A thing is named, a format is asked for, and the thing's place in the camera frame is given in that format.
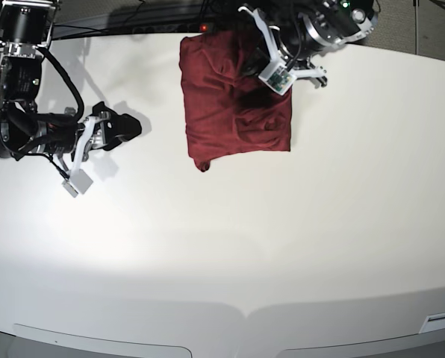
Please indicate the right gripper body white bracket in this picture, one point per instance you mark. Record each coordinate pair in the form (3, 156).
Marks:
(82, 147)

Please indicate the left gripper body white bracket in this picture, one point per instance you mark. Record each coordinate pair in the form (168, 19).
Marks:
(275, 55)

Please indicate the dark red long-sleeve shirt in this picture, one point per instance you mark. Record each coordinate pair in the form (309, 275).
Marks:
(227, 112)

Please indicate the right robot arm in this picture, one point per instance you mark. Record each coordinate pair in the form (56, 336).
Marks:
(64, 139)

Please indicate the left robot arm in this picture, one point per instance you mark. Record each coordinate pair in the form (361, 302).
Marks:
(292, 32)

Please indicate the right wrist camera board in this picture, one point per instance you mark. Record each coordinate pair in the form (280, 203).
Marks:
(78, 183)

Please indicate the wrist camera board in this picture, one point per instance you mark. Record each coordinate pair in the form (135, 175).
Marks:
(277, 78)
(78, 183)

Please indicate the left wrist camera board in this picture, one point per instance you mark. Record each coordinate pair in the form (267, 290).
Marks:
(277, 78)

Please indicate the white power strip red switch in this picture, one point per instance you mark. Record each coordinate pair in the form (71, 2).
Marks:
(183, 28)

